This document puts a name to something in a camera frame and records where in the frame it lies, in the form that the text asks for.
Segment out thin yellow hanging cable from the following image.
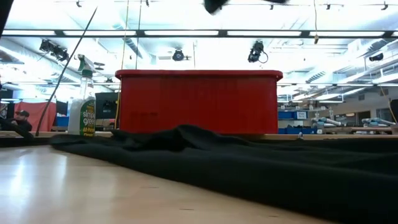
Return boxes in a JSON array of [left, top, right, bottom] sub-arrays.
[[114, 0, 130, 130], [312, 0, 320, 45]]

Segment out black monitor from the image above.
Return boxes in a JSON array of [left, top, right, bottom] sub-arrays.
[[95, 91, 119, 128]]

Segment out red curtain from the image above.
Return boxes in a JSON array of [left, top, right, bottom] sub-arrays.
[[14, 101, 57, 132]]

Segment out red plastic laundry basket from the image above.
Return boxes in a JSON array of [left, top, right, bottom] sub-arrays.
[[114, 69, 284, 135]]

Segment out long black cable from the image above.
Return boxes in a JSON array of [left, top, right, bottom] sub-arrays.
[[35, 6, 99, 138]]

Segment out blue bin white label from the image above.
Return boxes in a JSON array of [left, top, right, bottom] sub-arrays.
[[278, 110, 308, 121]]

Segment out black t-shirt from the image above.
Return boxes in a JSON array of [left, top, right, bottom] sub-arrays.
[[49, 124, 398, 224]]

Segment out black overhead camera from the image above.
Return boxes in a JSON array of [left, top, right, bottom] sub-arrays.
[[248, 40, 269, 65]]

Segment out black ceiling spotlight cluster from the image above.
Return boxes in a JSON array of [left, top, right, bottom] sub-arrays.
[[39, 39, 70, 62]]

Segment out person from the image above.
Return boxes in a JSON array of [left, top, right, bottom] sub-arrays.
[[6, 110, 34, 133]]

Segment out beige wooden desk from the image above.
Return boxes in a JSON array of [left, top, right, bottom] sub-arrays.
[[0, 130, 398, 140]]

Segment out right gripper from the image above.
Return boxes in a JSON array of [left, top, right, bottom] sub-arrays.
[[203, 0, 290, 15]]

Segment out Simple Green spray bottle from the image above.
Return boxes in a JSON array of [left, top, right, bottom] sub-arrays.
[[67, 54, 96, 138]]

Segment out overhead linear light bar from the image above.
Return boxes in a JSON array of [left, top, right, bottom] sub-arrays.
[[0, 29, 398, 39]]

